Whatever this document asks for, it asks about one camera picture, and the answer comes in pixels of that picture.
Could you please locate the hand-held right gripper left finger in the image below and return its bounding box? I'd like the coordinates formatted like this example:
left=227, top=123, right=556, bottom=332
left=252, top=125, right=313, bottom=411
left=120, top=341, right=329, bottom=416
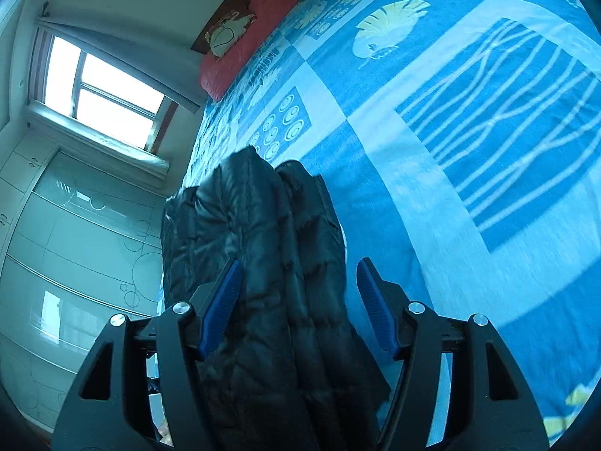
left=51, top=257, right=244, bottom=451

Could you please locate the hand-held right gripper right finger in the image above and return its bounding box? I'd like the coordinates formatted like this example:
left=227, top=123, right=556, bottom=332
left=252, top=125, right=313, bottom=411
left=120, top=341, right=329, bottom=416
left=357, top=257, right=550, bottom=451

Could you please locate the black puffer jacket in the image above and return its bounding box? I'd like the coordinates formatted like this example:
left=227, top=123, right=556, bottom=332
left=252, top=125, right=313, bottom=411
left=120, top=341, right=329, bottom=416
left=161, top=145, right=392, bottom=451

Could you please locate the glass door wardrobe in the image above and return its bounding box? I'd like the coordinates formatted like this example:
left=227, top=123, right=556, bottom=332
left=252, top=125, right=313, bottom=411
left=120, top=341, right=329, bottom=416
left=0, top=124, right=165, bottom=435

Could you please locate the blue patterned bed sheet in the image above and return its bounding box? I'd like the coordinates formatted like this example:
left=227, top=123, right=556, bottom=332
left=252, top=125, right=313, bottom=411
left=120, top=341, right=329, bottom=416
left=148, top=0, right=601, bottom=447

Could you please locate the window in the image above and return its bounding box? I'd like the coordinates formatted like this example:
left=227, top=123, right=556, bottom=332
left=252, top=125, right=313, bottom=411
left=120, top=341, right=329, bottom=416
left=29, top=28, right=178, bottom=153

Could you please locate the red pillow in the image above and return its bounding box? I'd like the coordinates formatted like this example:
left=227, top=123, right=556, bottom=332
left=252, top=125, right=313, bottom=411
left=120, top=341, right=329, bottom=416
left=199, top=0, right=306, bottom=102

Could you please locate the white curtain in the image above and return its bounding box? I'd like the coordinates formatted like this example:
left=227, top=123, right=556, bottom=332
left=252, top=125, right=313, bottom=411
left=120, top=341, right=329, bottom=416
left=26, top=15, right=207, bottom=180

